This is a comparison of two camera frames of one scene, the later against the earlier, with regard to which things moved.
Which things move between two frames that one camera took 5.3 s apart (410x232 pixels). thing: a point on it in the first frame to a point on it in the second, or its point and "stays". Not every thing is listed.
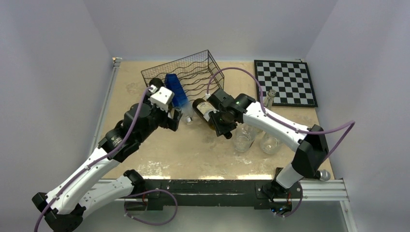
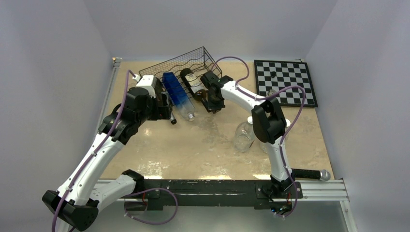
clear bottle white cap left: [245, 135] stays
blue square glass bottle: [181, 99] stays
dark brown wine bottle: [202, 108] to [197, 87]
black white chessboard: [290, 79] stays
